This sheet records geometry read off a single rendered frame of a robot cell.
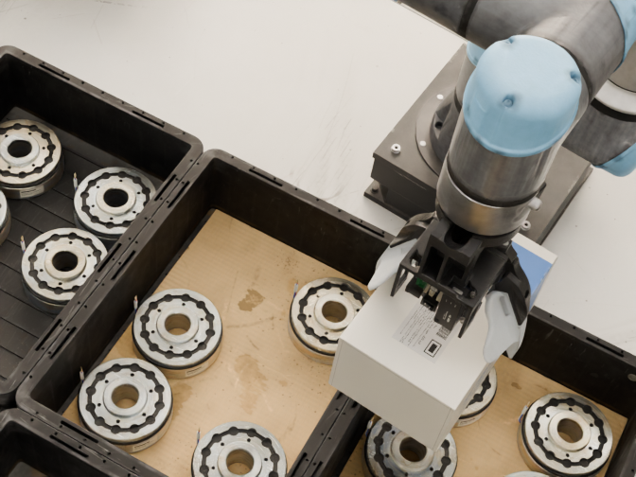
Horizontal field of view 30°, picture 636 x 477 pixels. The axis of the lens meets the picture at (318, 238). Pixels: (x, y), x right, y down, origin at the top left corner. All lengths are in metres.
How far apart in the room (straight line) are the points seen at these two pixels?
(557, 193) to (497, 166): 0.79
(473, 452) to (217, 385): 0.30
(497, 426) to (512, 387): 0.06
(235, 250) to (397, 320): 0.44
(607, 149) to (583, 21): 0.58
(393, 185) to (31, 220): 0.49
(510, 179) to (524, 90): 0.08
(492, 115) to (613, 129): 0.64
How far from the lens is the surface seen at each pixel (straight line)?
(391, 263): 1.07
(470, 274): 0.98
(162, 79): 1.81
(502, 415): 1.41
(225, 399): 1.36
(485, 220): 0.90
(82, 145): 1.56
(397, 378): 1.05
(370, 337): 1.06
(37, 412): 1.26
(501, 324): 1.05
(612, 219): 1.77
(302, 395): 1.37
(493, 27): 0.91
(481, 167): 0.86
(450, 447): 1.34
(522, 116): 0.81
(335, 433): 1.25
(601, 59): 0.90
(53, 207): 1.51
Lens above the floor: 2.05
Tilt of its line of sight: 55 degrees down
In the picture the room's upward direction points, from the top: 11 degrees clockwise
